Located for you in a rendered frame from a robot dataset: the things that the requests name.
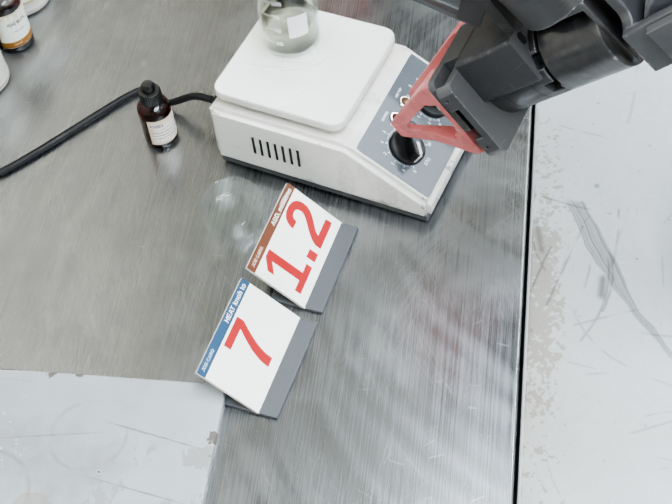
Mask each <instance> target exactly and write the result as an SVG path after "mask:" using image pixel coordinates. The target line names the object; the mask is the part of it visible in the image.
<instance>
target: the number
mask: <svg viewBox="0 0 672 504"><path fill-rule="evenodd" d="M292 318H293V316H292V315H291V314H289V313H288V312H286V311H285V310H283V309H282V308H280V307H279V306H278V305H276V304H275V303H273V302H272V301H270V300H269V299H267V298H266V297H265V296H263V295H262V294H260V293H259V292H257V291H256V290H254V289H253V288H252V287H250V286H248V288H247V291H246V293H245V295H244V297H243V299H242V301H241V303H240V305H239V307H238V310H237V312H236V314H235V316H234V318H233V320H232V322H231V324H230V326H229V329H228V331H227V333H226V335H225V337H224V339H223V341H222V343H221V346H220V348H219V350H218V352H217V354H216V356H215V358H214V360H213V362H212V365H211V367H210V369H209V371H208V373H207V376H209V377H211V378H212V379H214V380H215V381H217V382H218V383H220V384H221V385H223V386H224V387H226V388H227V389H229V390H230V391H232V392H233V393H235V394H236V395H238V396H240V397H241V398H243V399H244V400H246V401H247V402H249V403H250V404H252V405H253V406H254V405H255V402H256V400H257V398H258V396H259V393H260V391H261V389H262V386H263V384H264V382H265V380H266V377H267V375H268V373H269V371H270V368H271V366H272V364H273V361H274V359H275V357H276V355H277V352H278V350H279V348H280V346H281V343H282V341H283V339H284V337H285V334H286V332H287V330H288V327H289V325H290V323H291V321H292Z"/></svg>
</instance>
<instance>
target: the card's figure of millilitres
mask: <svg viewBox="0 0 672 504"><path fill-rule="evenodd" d="M334 223H335V220H334V219H332V218H331V217H330V216H328V215H327V214H326V213H324V212H323V211H322V210H320V209H319V208H317V207H316V206H315V205H313V204H312V203H311V202H309V201H308V200H307V199H305V198H304V197H302V196H301V195H300V194H298V193H297V192H296V191H293V193H292V196H291V198H290V200H289V202H288V204H287V206H286V208H285V210H284V213H283V215H282V217H281V219H280V221H279V223H278V225H277V227H276V229H275V232H274V234H273V236H272V238H271V240H270V242H269V244H268V246H267V248H266V251H265V253H264V255H263V257H262V259H261V261H260V263H259V265H258V268H257V271H258V272H260V273H261V274H262V275H264V276H265V277H267V278H268V279H270V280H271V281H272V282H274V283H275V284H277V285H278V286H280V287H281V288H283V289H284V290H285V291H287V292H288V293H290V294H291V295H293V296H294V297H295V298H297V299H298V300H301V298H302V296H303V294H304V291H305V289H306V287H307V285H308V282H309V280H310V278H311V275H312V273H313V271H314V269H315V266H316V264H317V262H318V260H319V257H320V255H321V253H322V251H323V248H324V246H325V244H326V241H327V239H328V237H329V235H330V232H331V230H332V228H333V226H334Z"/></svg>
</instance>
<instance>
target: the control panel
mask: <svg viewBox="0 0 672 504"><path fill-rule="evenodd" d="M427 66H428V64H426V63H425V62H423V61H422V60H420V59H419V58H418V57H416V56H415V55H413V54H412V53H411V55H410V56H409V58H408V59H407V61H406V63H405V65H404V66H403V68H402V70H401V71H400V73H399V75H398V77H397V78H396V80H395V82H394V83H393V85H392V87H391V89H390V90H389V92H388V94H387V95H386V97H385V99H384V101H383V102H382V104H381V106H380V107H379V109H378V111H377V113H376V114H375V116H374V118H373V120H372V121H371V123H370V125H369V126H368V128H367V130H366V132H365V133H364V135H363V137H362V138H361V140H360V142H359V144H358V145H357V148H356V149H358V150H359V151H360V152H361V153H363V154H364V155H366V156H367V157H369V158H370V159H371V160H373V161H374V162H376V163H377V164H379V165H380V166H382V167H383V168H385V169H386V170H387V171H389V172H390V173H392V174H393V175H395V176H396V177H398V178H399V179H401V180H402V181H403V182H405V183H406V184H408V185H409V186H411V187H412V188H414V189H415V190H417V191H418V192H420V193H421V194H422V195H424V196H426V197H428V198H429V196H430V195H431V193H432V191H433V189H434V187H435V185H436V183H437V182H438V180H439V178H440V176H441V174H442V172H443V170H444V168H445V166H446V164H447V162H448V161H449V159H450V157H451V155H452V153H453V151H454V149H455V147H453V146H450V145H447V144H444V143H441V142H438V141H432V140H425V139H422V140H423V142H424V144H425V149H426V152H425V156H424V158H423V159H422V160H421V161H420V162H419V163H417V164H414V165H408V164H404V163H402V162H400V161H399V160H397V159H396V158H395V157H394V155H393V154H392V152H391V150H390V146H389V141H390V137H391V136H392V134H393V133H394V132H395V131H397V130H396V129H395V128H394V127H393V126H392V124H391V122H392V120H393V119H392V115H393V114H395V113H396V114H398V112H399V111H400V110H401V108H402V107H403V106H404V105H403V104H402V102H401V99H402V98H403V97H407V98H408V99H409V98H410V97H411V96H410V94H409V91H410V89H411V88H412V86H413V85H414V84H415V82H416V81H417V80H418V78H419V77H420V75H421V74H422V73H423V71H424V70H425V69H426V67H427ZM410 121H414V122H415V123H416V124H417V125H442V126H454V125H453V124H452V123H451V122H450V121H449V120H448V118H447V117H446V116H445V115H444V116H443V117H440V118H433V117H430V116H428V115H426V114H425V113H423V112H422V111H421V110H420V111H419V112H418V113H417V114H416V115H415V116H414V117H413V118H412V119H411V120H410Z"/></svg>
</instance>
